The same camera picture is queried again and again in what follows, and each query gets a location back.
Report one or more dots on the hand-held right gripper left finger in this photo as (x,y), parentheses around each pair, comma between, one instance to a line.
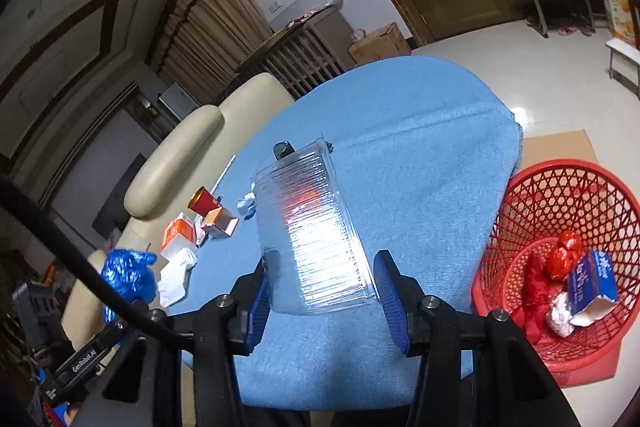
(257,307)

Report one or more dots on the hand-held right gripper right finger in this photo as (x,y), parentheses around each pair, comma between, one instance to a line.
(392,307)

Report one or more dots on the clear ribbed plastic container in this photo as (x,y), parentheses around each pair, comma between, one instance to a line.
(315,232)

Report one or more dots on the red yellow white medicine box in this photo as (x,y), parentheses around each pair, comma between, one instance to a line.
(220,219)

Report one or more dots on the blue plastic bag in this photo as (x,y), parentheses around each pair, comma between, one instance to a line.
(127,277)

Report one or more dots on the red plastic lattice basket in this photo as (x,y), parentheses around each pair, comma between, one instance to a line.
(550,197)

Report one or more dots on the folded white tissues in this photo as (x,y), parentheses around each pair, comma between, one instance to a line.
(172,282)

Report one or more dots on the flat white purple medicine box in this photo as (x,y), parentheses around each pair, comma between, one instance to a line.
(200,234)

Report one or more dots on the crumpled pale blue cloth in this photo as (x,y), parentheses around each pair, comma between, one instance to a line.
(246,206)

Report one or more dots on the orange tissue pack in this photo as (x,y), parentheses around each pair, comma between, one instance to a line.
(175,232)

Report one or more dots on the red paper cup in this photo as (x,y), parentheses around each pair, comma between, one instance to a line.
(205,203)

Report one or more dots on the red plastic bag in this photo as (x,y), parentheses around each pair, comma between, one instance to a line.
(537,297)

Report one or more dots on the blue tablecloth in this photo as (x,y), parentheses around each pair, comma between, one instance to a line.
(400,157)

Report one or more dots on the crumpled white tissue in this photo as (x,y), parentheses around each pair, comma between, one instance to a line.
(560,317)

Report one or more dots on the beige leather sofa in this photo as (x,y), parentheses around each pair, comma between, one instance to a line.
(175,157)

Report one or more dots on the blue white carton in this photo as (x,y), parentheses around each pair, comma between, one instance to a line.
(595,277)

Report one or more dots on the white upright appliance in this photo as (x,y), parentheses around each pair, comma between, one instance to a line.
(177,102)

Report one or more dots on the wooden slatted crib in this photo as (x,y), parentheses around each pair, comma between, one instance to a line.
(310,57)

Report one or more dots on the brown cardboard box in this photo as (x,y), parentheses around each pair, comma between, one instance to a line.
(380,44)

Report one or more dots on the tan pleated curtain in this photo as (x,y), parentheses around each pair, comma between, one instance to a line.
(215,22)

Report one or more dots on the small white stool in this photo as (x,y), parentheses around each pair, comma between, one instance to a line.
(625,57)

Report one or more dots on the orange white carton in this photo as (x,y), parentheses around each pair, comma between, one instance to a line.
(622,12)

